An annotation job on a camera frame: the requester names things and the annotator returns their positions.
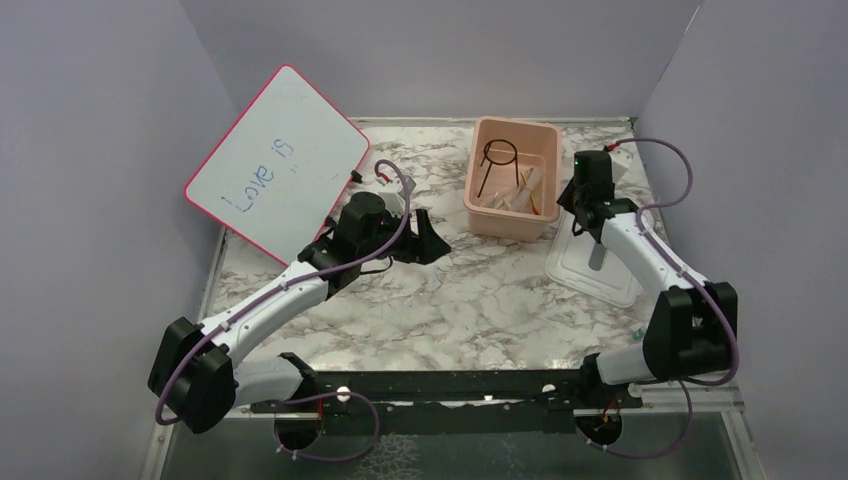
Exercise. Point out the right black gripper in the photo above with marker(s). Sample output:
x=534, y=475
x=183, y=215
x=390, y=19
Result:
x=567, y=197

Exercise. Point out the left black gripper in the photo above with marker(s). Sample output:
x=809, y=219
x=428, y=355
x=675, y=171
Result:
x=412, y=247

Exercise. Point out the white plastic bin lid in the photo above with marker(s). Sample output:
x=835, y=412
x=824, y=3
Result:
x=586, y=266

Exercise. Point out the clay pipe triangle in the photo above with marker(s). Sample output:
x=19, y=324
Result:
x=507, y=202

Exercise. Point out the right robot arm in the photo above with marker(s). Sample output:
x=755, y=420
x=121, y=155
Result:
x=692, y=328

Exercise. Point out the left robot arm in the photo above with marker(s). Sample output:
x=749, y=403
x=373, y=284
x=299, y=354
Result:
x=200, y=371

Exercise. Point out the pink plastic bin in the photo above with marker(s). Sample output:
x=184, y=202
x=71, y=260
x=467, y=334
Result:
x=501, y=150

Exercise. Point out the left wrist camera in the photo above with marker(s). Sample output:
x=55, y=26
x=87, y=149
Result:
x=392, y=193

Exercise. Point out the white board with pink frame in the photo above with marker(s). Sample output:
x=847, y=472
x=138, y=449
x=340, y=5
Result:
x=281, y=168

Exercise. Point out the black metal base rail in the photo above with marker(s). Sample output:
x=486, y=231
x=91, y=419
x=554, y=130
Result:
x=337, y=403

